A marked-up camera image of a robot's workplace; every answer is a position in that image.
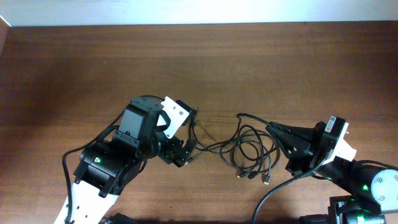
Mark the thin black usb cable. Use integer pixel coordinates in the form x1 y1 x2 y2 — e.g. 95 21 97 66
183 107 237 166

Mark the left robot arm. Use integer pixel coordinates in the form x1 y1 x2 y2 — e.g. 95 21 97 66
56 95 195 223

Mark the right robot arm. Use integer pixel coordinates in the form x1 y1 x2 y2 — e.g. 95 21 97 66
266 116 397 223

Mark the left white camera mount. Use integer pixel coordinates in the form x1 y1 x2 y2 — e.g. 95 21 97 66
157 96 187 139

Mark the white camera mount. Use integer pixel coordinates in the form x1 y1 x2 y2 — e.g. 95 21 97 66
157 96 187 139
322 122 357 165

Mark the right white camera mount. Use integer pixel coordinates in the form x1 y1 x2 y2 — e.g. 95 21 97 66
322 122 357 165

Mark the left camera cable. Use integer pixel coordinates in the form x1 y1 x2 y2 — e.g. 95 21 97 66
61 95 165 224

